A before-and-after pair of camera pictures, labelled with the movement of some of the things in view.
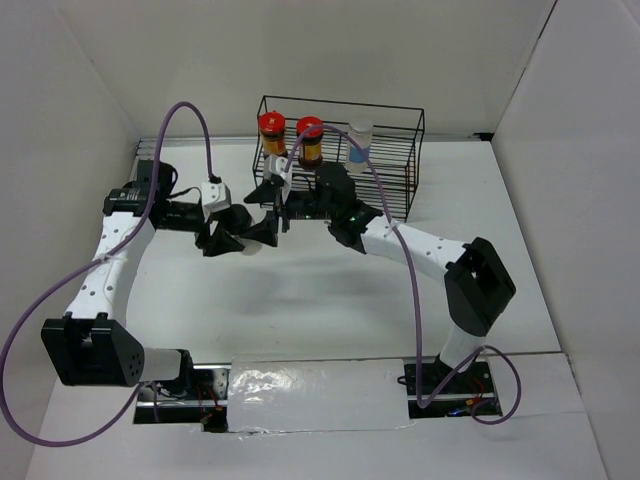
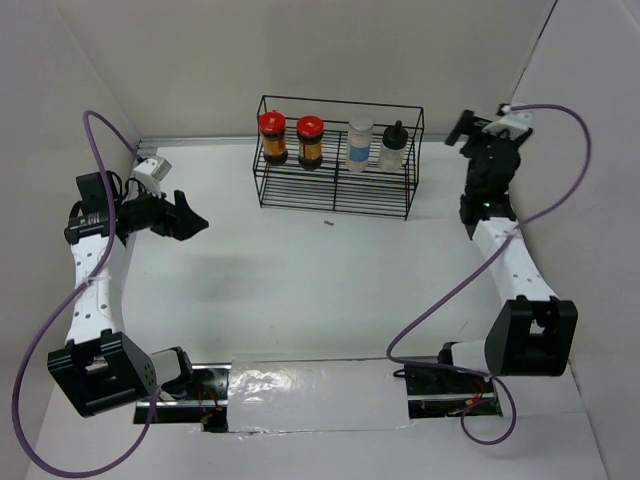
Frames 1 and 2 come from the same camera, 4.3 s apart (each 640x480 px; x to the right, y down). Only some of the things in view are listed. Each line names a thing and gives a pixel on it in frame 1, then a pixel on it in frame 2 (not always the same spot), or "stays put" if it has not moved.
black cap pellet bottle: [236, 221] → [392, 151]
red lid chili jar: [310, 147] stays put
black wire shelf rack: [377, 144] stays put
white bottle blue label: [362, 130] stays put
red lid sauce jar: [272, 129] stays put
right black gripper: [266, 230] → [470, 124]
